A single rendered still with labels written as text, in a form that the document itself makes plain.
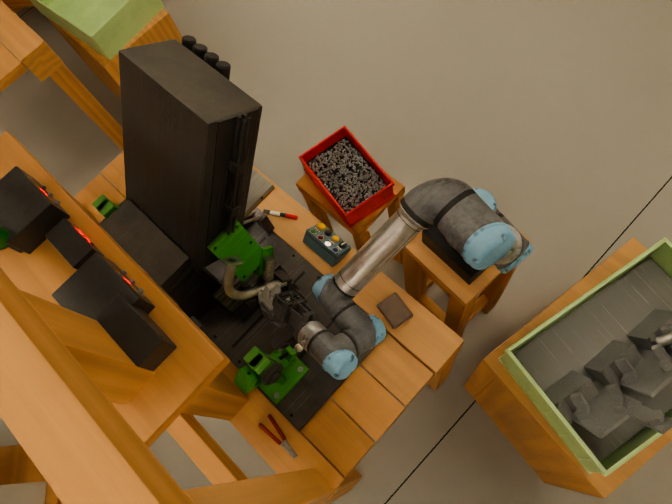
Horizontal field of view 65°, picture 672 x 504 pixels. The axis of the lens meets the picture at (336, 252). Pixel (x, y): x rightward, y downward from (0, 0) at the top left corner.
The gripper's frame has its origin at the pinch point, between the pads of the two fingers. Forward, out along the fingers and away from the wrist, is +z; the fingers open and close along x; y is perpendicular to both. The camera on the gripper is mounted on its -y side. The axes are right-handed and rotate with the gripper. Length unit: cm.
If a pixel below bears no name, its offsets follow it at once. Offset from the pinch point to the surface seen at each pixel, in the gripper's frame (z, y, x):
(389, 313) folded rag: -14.3, -7.8, -42.1
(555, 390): -63, -9, -67
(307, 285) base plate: 13.3, -12.3, -30.9
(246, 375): -7.7, -20.9, 5.7
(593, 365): -66, 0, -78
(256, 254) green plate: 18.2, 0.8, -10.1
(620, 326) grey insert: -65, 9, -92
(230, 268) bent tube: 14.8, 0.0, 1.2
